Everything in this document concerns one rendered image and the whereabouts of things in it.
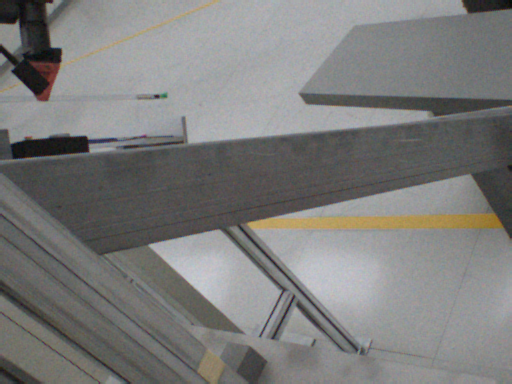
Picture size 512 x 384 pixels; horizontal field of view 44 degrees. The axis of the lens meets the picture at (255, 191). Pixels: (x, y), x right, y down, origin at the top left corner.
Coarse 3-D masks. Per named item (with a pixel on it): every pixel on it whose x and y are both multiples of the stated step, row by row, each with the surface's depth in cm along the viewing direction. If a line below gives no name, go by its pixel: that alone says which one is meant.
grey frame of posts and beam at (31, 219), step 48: (0, 192) 30; (0, 240) 30; (48, 240) 32; (240, 240) 139; (0, 288) 32; (48, 288) 31; (96, 288) 33; (288, 288) 148; (96, 336) 33; (192, 336) 37; (336, 336) 159
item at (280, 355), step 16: (208, 336) 106; (224, 336) 103; (240, 336) 101; (272, 352) 94; (288, 352) 92; (304, 352) 90; (320, 352) 88; (336, 352) 87; (272, 368) 92; (288, 368) 90; (304, 368) 88; (320, 368) 86; (336, 368) 85; (352, 368) 83; (368, 368) 82; (384, 368) 80; (400, 368) 79; (416, 368) 77; (432, 368) 76
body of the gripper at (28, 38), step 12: (24, 24) 124; (36, 24) 125; (48, 24) 127; (24, 36) 125; (36, 36) 125; (48, 36) 127; (24, 48) 125; (36, 48) 122; (48, 48) 124; (60, 48) 125
